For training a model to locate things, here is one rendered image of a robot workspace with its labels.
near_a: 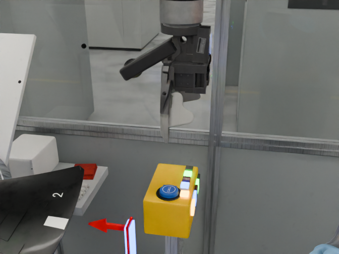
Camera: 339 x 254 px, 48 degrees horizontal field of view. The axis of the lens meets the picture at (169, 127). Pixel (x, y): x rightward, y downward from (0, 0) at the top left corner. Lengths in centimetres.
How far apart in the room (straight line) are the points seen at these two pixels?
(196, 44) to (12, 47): 50
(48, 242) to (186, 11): 41
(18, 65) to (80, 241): 90
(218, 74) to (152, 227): 54
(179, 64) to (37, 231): 35
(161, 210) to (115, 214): 71
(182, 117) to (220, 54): 52
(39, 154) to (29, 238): 70
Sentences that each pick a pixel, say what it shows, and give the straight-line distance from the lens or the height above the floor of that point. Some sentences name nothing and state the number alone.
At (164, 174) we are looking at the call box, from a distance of 89.
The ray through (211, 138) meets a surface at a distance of 125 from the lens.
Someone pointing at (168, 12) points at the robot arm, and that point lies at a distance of 65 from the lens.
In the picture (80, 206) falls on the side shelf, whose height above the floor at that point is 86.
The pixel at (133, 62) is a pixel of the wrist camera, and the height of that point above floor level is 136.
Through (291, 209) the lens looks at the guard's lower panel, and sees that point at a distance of 140.
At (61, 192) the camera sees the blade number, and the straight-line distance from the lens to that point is 62.
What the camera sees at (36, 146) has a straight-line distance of 130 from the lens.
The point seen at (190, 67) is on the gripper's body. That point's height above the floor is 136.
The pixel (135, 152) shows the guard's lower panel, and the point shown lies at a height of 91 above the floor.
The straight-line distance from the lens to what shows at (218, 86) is 119.
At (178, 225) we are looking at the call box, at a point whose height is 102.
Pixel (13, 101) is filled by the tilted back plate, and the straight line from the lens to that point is 95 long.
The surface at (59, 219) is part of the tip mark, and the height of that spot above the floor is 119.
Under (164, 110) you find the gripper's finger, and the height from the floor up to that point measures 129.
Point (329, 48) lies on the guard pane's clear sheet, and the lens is 119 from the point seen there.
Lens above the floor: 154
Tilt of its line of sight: 25 degrees down
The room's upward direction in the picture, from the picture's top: straight up
